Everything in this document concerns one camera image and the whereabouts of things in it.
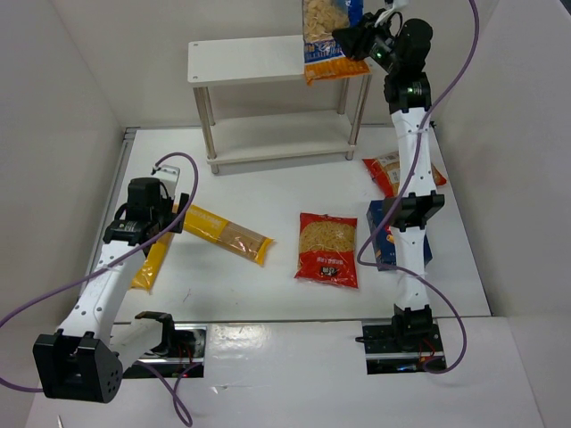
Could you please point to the white two-tier shelf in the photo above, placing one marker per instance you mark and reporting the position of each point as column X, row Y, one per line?
column 261, row 60

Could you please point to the blue orange pasta bag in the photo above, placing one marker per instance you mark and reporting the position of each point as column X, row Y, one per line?
column 323, row 56

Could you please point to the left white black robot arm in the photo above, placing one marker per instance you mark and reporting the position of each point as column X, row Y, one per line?
column 83, row 360

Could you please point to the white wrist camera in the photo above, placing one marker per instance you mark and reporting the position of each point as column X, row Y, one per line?
column 168, row 175
column 396, row 5

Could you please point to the blue Barilla rigatoni box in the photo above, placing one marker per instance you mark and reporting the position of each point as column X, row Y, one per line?
column 383, row 244

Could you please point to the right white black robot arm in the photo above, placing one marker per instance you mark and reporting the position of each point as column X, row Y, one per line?
column 402, row 55

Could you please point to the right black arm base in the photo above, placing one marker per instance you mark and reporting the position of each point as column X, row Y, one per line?
column 383, row 355

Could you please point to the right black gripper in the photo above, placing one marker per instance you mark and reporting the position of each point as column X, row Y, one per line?
column 365, row 38

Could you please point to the yellow Pastatime spaghetti pack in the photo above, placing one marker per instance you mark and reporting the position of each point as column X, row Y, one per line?
column 227, row 235

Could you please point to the red fusilli bag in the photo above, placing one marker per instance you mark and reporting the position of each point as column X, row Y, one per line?
column 385, row 172
column 326, row 250

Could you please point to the red fusilli bag front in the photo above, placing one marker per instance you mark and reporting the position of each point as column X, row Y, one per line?
column 326, row 250

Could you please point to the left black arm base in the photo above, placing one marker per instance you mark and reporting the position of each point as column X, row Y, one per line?
column 178, row 352

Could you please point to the red fusilli bag back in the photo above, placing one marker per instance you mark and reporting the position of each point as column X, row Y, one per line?
column 385, row 172

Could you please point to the yellow spaghetti pack with label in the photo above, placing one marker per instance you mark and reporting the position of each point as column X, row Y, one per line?
column 146, row 276

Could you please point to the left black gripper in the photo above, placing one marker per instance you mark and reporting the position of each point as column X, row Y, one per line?
column 179, row 213

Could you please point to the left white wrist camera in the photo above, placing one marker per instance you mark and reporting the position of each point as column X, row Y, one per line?
column 168, row 175

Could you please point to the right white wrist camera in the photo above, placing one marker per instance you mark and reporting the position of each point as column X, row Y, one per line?
column 396, row 5

